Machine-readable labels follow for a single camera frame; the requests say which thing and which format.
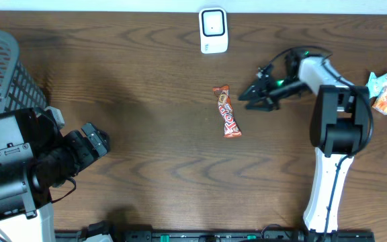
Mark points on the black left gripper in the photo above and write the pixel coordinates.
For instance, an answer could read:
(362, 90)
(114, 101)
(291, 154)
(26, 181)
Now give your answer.
(95, 138)

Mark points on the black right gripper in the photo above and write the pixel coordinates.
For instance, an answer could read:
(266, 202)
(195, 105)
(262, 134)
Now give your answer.
(263, 87)

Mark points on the orange snack bar wrapper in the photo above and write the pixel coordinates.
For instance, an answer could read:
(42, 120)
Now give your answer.
(231, 128)

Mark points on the orange Kleenex tissue pack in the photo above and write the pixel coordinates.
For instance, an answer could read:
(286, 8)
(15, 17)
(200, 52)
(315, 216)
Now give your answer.
(380, 103)

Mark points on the green wet wipes packet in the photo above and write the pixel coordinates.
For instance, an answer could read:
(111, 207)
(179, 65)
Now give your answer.
(376, 84)

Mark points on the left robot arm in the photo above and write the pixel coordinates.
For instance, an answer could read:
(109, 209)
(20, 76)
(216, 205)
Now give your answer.
(34, 157)

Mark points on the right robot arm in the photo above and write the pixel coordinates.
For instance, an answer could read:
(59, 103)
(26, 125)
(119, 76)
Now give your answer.
(341, 126)

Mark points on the grey plastic basket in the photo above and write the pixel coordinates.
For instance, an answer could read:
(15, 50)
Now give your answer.
(17, 87)

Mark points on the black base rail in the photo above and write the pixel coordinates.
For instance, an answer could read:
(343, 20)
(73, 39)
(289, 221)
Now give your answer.
(213, 235)

